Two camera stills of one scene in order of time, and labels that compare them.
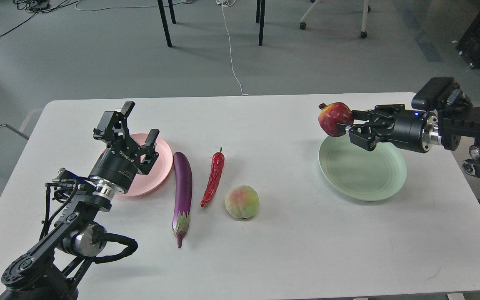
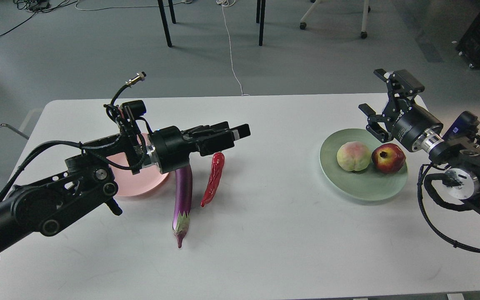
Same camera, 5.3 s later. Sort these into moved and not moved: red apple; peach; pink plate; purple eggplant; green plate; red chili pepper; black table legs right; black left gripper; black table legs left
Moved: red apple; peach; black left gripper
Not moved: black table legs left; green plate; purple eggplant; pink plate; black table legs right; red chili pepper
